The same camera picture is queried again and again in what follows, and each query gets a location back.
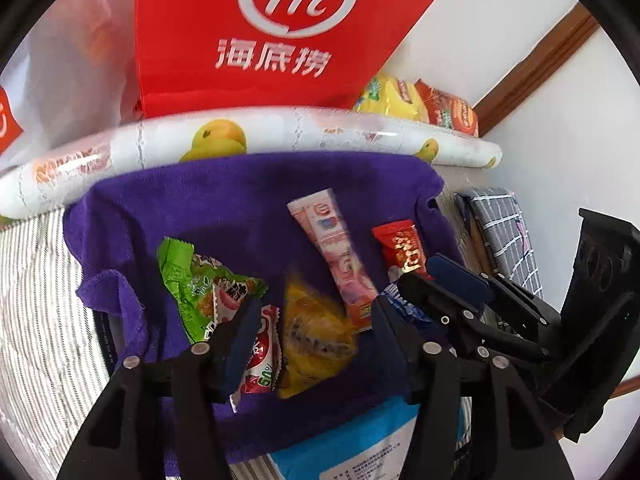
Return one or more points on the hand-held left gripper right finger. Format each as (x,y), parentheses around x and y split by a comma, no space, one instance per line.
(395,340)

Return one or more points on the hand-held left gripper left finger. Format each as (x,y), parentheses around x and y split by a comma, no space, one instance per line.
(240,347)

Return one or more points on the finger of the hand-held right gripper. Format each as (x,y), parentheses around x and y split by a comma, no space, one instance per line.
(450,305)
(465,277)

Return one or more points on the red white snack packet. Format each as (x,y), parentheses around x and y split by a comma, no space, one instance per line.
(262,355)

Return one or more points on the blue white snack packet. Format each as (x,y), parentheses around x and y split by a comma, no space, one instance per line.
(405,307)

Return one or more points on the yellow snack packet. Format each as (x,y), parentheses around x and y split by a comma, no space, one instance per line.
(310,330)

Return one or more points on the red candy packet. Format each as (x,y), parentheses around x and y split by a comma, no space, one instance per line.
(400,245)

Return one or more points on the green snack packet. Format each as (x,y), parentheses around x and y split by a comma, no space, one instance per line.
(185,280)

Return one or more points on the pink long snack packet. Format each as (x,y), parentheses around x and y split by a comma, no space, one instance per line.
(330,240)

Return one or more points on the grey plaid cloth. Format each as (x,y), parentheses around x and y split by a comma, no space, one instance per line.
(500,225)

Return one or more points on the blue box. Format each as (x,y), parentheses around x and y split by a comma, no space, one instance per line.
(350,440)

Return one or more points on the purple cloth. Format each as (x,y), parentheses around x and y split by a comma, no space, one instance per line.
(200,200)

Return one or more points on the red orange snack bag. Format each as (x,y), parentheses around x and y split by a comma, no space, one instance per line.
(450,110)

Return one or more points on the yellow snack bag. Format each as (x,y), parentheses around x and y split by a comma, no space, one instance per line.
(395,100)

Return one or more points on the brown wooden trim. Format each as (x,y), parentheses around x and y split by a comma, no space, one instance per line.
(540,65)

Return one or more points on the white plastic bag red logo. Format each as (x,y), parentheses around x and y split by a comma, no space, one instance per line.
(65,85)

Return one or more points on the red paper bag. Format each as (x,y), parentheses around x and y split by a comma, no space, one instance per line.
(175,35)

